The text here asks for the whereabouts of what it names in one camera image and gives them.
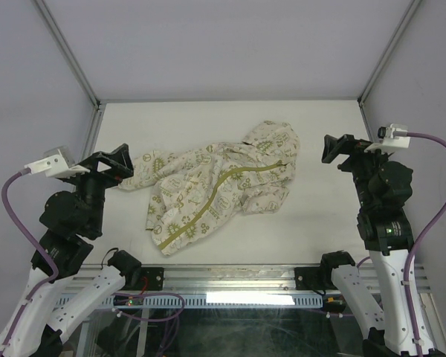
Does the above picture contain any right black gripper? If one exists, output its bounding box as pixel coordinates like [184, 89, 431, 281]
[321, 133, 393, 210]

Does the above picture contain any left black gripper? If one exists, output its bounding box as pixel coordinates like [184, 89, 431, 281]
[66, 144, 134, 234]

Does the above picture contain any cream green-printed hooded jacket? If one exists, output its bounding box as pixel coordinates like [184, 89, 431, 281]
[118, 120, 300, 256]

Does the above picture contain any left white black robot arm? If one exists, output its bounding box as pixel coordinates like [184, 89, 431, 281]
[0, 144, 141, 356]

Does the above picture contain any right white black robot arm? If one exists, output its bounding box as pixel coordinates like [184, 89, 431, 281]
[317, 135, 444, 356]

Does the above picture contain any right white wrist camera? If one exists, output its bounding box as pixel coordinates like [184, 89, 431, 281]
[364, 123, 410, 154]

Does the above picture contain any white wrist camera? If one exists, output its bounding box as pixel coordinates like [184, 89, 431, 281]
[364, 123, 410, 154]
[24, 146, 91, 179]

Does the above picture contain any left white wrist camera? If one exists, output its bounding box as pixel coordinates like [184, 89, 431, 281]
[24, 146, 91, 179]

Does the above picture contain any left aluminium frame post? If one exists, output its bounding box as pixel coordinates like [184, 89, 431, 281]
[34, 0, 106, 137]

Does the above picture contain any aluminium frame post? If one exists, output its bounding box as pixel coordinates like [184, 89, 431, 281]
[357, 0, 424, 137]
[34, 0, 106, 137]

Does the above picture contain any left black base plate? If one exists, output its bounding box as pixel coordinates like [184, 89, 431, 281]
[123, 266, 164, 292]

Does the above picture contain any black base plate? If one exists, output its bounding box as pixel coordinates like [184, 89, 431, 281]
[294, 266, 334, 295]
[123, 266, 164, 292]

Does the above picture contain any aluminium mounting rail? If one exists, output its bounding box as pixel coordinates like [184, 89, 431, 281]
[65, 263, 431, 294]

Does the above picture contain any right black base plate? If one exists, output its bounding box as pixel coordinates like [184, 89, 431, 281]
[294, 266, 334, 295]

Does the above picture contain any white slotted cable duct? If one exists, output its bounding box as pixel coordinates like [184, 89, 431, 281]
[57, 293, 326, 309]

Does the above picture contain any right aluminium frame post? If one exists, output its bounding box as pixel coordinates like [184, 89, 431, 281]
[357, 0, 424, 137]

